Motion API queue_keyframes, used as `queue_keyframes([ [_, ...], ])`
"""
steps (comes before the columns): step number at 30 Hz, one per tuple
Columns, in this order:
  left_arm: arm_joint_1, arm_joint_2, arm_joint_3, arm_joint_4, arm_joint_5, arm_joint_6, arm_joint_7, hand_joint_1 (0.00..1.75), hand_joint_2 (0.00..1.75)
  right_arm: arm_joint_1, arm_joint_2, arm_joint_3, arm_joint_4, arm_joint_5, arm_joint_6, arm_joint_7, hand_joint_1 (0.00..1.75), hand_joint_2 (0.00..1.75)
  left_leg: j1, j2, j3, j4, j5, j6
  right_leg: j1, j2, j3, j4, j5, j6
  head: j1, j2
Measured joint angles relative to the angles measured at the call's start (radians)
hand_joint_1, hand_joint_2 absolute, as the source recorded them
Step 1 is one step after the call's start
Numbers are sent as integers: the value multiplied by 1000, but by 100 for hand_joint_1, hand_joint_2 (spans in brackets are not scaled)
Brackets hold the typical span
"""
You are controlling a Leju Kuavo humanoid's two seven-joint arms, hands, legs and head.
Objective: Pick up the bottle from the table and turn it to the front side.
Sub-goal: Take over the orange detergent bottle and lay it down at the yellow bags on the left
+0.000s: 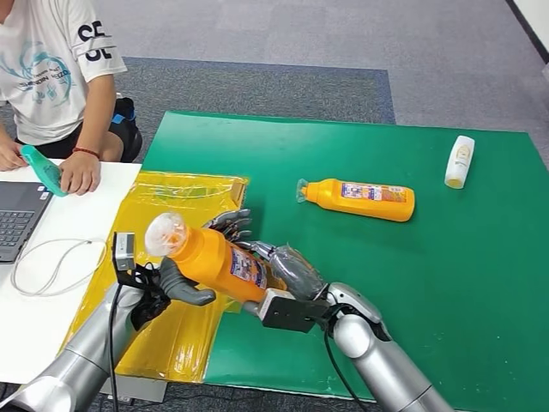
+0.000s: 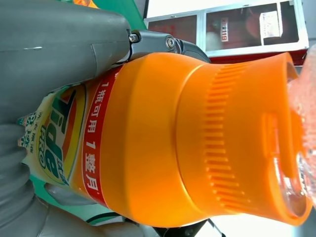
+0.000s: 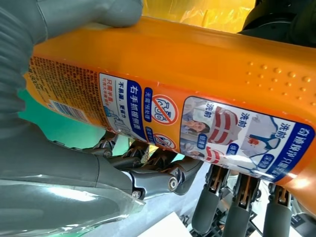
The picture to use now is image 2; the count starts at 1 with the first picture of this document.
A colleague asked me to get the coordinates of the white paper notice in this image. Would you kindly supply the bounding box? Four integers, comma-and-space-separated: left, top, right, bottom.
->
259, 10, 284, 39

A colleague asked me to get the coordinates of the orange detergent bottle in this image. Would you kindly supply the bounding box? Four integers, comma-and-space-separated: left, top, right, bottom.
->
18, 45, 316, 228

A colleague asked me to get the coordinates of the glass door cabinet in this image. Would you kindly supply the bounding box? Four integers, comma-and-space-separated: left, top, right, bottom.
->
144, 0, 310, 65

